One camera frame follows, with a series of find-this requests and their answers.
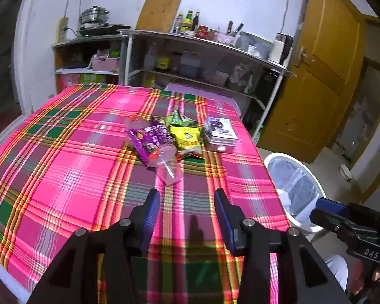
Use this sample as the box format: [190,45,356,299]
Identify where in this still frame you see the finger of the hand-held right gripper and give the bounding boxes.
[316,197,351,218]
[310,208,358,234]

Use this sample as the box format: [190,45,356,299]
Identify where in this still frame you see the green snack packet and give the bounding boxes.
[164,109,197,129]

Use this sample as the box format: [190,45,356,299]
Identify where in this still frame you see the green plastic bottle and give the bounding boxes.
[253,123,265,143]

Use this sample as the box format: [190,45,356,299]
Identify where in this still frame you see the thin wall cable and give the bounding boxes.
[283,0,305,35]

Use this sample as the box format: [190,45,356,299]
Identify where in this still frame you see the yellow snack packet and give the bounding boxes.
[169,125,203,151]

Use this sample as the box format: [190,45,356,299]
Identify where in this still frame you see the crumpled plastic bags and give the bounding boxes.
[228,63,254,92]

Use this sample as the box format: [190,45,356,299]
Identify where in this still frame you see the yellow power strip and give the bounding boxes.
[57,17,68,43]

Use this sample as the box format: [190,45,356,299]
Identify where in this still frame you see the yellow label sauce bottle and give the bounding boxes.
[182,10,194,35]

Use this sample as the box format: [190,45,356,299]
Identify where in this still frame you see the black induction cooker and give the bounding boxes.
[76,23,133,37]

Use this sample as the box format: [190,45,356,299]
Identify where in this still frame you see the wooden door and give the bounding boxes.
[258,0,368,163]

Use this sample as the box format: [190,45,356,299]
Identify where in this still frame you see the pink bucket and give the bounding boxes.
[214,70,230,86]

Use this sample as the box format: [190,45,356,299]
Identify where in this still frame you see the white plastic bottle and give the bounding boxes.
[144,43,157,70]

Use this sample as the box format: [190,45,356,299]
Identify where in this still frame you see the clear plastic bag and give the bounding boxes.
[154,146,182,186]

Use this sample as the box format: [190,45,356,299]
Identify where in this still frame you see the metal door handle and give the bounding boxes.
[294,46,315,68]

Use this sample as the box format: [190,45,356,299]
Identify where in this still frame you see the large yellow label bottle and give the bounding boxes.
[155,51,172,73]

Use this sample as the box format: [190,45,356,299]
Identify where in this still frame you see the steel pot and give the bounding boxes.
[79,5,110,27]

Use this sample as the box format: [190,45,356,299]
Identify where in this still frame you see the red wrapper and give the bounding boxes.
[176,149,203,160]

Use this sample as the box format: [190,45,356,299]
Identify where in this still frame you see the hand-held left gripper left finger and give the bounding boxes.
[27,188,161,304]

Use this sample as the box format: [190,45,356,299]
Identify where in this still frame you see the clear plastic container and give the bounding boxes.
[239,31,274,59]

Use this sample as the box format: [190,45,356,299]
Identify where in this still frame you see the pink plaid tablecloth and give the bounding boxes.
[0,82,290,304]

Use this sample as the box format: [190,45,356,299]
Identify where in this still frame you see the pink basket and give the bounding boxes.
[91,54,120,72]

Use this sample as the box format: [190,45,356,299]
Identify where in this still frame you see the wooden cutting board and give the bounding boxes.
[136,0,183,34]

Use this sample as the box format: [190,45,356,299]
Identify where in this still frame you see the purple liquid jug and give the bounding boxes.
[179,51,201,77]

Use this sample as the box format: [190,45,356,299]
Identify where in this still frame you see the person's right hand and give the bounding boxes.
[348,258,380,296]

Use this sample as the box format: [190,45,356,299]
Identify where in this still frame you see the wooden shelf unit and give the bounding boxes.
[52,35,127,94]

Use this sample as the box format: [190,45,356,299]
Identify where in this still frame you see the white black electric kettle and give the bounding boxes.
[268,33,293,65]

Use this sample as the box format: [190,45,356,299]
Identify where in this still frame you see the purple snack packet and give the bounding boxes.
[127,123,175,168]

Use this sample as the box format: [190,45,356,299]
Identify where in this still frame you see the white round trash bin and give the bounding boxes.
[263,152,328,238]

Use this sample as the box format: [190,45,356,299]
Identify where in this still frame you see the pink lid storage box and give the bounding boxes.
[164,82,241,116]

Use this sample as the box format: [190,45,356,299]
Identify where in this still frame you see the pink knife holder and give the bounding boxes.
[216,32,236,45]

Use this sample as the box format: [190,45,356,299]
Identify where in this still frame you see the metal tin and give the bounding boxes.
[203,116,239,153]

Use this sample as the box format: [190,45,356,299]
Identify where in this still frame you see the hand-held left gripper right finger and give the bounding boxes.
[214,188,352,304]

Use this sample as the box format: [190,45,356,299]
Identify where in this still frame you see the steel shelf table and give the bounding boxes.
[117,29,296,134]

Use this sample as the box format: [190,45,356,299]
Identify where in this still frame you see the green printed carton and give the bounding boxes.
[79,73,110,84]

